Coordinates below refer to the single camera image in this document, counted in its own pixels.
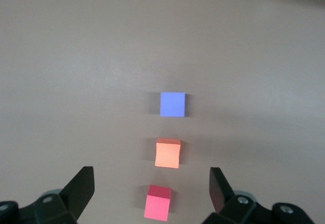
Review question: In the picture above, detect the orange foam cube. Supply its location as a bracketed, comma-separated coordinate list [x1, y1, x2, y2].
[154, 137, 182, 170]

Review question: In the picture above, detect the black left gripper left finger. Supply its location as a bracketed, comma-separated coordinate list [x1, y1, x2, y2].
[0, 166, 95, 224]

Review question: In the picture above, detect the purple foam cube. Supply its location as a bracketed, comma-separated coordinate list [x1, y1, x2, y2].
[159, 91, 187, 118]

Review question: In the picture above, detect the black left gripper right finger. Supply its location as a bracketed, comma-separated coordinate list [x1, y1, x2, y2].
[202, 167, 316, 224]

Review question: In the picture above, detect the red foam cube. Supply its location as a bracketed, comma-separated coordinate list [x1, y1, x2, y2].
[143, 184, 172, 221]

